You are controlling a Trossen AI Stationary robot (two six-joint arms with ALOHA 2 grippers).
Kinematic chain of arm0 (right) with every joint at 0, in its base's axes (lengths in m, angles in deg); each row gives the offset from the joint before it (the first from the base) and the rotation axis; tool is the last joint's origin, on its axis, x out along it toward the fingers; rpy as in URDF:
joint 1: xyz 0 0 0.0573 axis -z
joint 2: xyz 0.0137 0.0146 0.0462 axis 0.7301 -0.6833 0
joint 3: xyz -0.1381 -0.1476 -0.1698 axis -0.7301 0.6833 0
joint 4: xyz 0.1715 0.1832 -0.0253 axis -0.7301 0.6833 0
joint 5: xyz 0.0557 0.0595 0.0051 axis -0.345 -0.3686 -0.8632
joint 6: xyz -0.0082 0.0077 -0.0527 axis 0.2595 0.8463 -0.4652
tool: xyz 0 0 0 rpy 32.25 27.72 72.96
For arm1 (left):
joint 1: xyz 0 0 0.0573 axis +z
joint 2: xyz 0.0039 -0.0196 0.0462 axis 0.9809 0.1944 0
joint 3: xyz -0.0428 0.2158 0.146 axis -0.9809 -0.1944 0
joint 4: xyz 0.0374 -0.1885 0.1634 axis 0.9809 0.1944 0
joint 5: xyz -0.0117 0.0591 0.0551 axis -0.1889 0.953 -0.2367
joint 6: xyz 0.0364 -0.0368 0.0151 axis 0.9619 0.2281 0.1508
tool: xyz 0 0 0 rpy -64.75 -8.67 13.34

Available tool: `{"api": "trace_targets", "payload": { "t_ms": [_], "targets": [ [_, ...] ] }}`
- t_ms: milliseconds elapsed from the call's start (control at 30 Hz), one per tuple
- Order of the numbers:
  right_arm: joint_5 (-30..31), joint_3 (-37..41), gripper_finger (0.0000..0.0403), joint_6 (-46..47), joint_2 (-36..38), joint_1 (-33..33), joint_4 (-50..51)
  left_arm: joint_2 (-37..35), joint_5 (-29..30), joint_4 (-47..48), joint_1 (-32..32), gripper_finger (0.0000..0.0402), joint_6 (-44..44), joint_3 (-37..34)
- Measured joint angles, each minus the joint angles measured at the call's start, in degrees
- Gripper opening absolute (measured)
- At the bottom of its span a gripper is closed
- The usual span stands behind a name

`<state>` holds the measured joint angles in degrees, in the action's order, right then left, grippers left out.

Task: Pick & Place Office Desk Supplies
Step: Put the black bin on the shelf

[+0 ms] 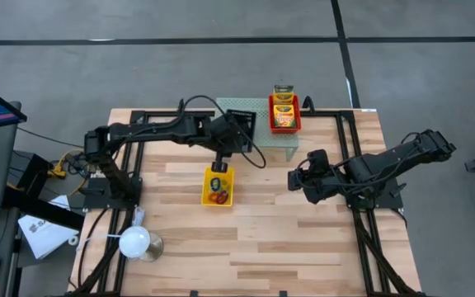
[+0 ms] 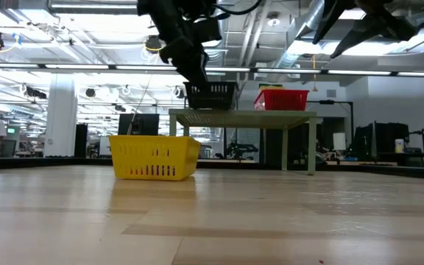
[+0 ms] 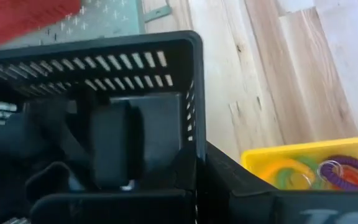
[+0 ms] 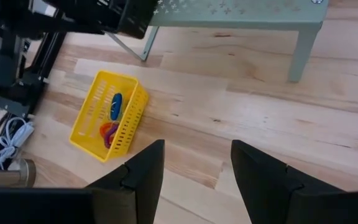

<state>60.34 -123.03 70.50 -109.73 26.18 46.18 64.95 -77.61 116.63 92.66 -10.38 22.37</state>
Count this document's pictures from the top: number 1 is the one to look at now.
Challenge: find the white globe table lamp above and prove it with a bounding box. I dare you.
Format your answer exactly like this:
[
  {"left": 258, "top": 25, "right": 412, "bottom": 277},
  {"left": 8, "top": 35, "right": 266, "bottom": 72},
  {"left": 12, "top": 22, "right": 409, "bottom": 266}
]
[{"left": 117, "top": 224, "right": 164, "bottom": 263}]

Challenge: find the yellow plastic basket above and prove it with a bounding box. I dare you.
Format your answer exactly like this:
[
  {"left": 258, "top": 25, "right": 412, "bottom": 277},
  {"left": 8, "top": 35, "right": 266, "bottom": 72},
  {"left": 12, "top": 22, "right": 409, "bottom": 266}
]
[{"left": 200, "top": 166, "right": 236, "bottom": 208}]

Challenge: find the yellow cable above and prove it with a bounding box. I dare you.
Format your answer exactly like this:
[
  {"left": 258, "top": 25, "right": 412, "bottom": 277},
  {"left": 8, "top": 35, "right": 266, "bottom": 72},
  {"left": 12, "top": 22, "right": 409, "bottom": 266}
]
[{"left": 47, "top": 148, "right": 94, "bottom": 199}]

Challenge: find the black desk frame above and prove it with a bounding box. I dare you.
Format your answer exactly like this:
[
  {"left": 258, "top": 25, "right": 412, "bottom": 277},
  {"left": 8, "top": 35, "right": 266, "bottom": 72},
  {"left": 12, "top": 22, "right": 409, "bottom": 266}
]
[{"left": 2, "top": 152, "right": 86, "bottom": 232}]

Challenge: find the black plastic basket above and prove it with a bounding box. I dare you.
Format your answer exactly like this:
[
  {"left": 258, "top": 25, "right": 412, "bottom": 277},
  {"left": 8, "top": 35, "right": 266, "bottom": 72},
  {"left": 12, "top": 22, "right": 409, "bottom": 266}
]
[{"left": 225, "top": 108, "right": 258, "bottom": 154}]

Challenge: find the green mesh metal shelf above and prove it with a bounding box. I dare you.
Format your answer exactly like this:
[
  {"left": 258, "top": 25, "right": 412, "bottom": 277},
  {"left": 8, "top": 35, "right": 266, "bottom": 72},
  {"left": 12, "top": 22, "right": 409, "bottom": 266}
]
[{"left": 215, "top": 97, "right": 299, "bottom": 163}]

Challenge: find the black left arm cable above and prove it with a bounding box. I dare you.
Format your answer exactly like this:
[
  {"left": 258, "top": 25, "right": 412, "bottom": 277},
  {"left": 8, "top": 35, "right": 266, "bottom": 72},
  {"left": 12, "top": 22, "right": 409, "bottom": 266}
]
[{"left": 178, "top": 94, "right": 267, "bottom": 170}]

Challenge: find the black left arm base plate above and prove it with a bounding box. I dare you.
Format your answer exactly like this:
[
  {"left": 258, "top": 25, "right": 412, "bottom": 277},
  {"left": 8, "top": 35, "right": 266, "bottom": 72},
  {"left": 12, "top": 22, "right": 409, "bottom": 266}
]
[{"left": 82, "top": 177, "right": 143, "bottom": 210}]

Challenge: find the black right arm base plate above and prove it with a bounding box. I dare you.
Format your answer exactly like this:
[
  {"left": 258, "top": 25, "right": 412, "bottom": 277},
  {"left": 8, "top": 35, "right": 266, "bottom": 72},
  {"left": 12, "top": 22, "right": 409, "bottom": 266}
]
[{"left": 342, "top": 176, "right": 404, "bottom": 210}]

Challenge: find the black aluminium rail frame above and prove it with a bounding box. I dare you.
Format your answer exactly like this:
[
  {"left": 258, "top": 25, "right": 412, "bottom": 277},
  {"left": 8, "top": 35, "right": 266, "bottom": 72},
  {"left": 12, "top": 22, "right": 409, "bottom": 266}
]
[{"left": 72, "top": 107, "right": 424, "bottom": 297}]

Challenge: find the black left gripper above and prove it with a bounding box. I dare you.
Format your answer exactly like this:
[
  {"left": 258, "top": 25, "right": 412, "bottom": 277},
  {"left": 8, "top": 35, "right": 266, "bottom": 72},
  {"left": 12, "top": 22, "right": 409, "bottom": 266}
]
[{"left": 208, "top": 114, "right": 242, "bottom": 173}]

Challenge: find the red plastic basket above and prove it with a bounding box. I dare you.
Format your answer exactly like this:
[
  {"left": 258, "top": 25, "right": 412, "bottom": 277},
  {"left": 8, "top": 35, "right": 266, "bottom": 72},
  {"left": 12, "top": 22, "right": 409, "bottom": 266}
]
[{"left": 267, "top": 93, "right": 303, "bottom": 135}]

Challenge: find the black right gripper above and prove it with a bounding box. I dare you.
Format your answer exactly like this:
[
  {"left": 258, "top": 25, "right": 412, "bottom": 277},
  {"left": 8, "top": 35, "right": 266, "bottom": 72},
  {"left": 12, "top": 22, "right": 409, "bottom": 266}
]
[{"left": 288, "top": 148, "right": 348, "bottom": 205}]

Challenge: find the white paper sheet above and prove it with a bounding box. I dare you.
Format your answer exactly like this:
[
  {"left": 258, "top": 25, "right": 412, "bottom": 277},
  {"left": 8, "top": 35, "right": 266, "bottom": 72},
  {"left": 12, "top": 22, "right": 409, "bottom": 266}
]
[{"left": 17, "top": 194, "right": 80, "bottom": 261}]

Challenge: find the Crayola crayon box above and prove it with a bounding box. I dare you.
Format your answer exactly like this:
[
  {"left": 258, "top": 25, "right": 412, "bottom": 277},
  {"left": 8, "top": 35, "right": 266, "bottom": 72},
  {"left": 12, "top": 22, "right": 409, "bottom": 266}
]
[
  {"left": 273, "top": 103, "right": 298, "bottom": 129},
  {"left": 273, "top": 84, "right": 295, "bottom": 106}
]

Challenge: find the white plastic tag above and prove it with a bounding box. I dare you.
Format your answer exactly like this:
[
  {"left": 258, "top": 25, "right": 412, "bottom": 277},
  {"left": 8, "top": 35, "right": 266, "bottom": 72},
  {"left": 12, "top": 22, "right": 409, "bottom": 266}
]
[{"left": 132, "top": 205, "right": 146, "bottom": 227}]

